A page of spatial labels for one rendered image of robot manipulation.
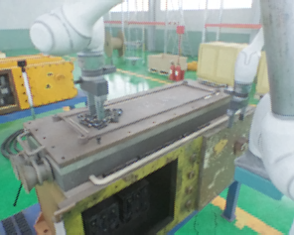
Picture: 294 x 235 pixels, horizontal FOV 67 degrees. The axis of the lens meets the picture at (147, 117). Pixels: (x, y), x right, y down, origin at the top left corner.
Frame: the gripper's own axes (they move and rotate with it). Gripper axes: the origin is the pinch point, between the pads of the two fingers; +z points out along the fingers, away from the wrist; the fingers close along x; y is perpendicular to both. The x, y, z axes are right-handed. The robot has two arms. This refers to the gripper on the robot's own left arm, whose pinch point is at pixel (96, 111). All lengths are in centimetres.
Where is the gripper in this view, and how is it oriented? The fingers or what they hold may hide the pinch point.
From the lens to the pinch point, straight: 88.5
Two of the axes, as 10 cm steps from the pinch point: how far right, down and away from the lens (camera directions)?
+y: -7.5, 2.7, -6.1
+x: 6.6, 3.1, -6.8
